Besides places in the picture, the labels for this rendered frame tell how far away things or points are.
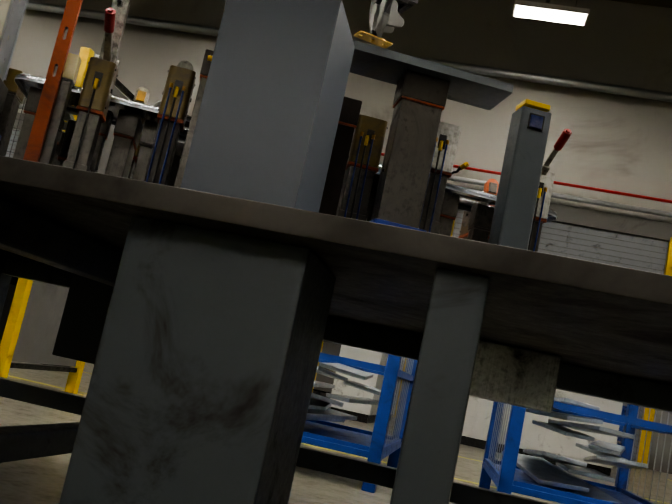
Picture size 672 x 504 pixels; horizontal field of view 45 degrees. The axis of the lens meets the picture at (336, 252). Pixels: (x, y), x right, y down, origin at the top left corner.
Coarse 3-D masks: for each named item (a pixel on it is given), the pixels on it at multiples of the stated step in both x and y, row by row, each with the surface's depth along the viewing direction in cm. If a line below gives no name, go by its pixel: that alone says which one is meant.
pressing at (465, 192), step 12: (24, 84) 194; (36, 84) 193; (72, 96) 197; (72, 108) 208; (108, 108) 201; (120, 108) 199; (132, 108) 196; (144, 108) 191; (156, 108) 192; (144, 120) 205; (180, 132) 209; (456, 192) 210; (468, 192) 205; (480, 192) 205; (468, 204) 220; (492, 204) 214; (552, 216) 213
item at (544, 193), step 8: (544, 176) 196; (552, 176) 197; (544, 184) 196; (552, 184) 196; (544, 192) 195; (536, 200) 195; (544, 200) 196; (536, 208) 194; (544, 208) 195; (536, 216) 195; (544, 216) 195; (536, 224) 196; (536, 232) 195; (536, 240) 194; (528, 248) 193; (536, 248) 195
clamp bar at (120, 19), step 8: (120, 0) 185; (128, 0) 186; (120, 8) 186; (128, 8) 188; (120, 16) 186; (120, 24) 186; (120, 32) 186; (112, 40) 186; (120, 40) 187; (112, 48) 186; (112, 56) 186
